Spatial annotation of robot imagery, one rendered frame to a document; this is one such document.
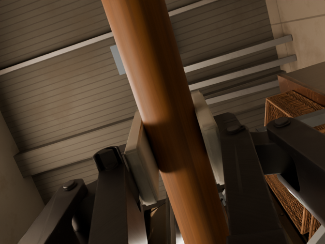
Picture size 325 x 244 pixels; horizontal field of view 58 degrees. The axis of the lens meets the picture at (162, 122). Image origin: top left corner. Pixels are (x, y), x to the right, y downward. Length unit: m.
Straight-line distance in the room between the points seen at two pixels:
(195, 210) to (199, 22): 3.40
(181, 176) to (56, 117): 3.73
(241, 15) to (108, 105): 1.87
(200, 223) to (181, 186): 0.03
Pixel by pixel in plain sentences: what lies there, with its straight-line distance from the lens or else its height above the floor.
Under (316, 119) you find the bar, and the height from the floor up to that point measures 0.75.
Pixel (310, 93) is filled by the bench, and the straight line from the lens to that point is 1.60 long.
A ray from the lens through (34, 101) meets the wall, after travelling 3.94.
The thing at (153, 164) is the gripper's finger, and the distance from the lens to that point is 0.16.
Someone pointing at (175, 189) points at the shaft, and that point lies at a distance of 0.17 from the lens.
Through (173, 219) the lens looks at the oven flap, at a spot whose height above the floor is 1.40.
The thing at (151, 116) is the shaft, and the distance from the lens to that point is 0.15.
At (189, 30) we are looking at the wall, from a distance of 3.52.
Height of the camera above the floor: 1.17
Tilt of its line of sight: 6 degrees up
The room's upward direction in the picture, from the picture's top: 107 degrees counter-clockwise
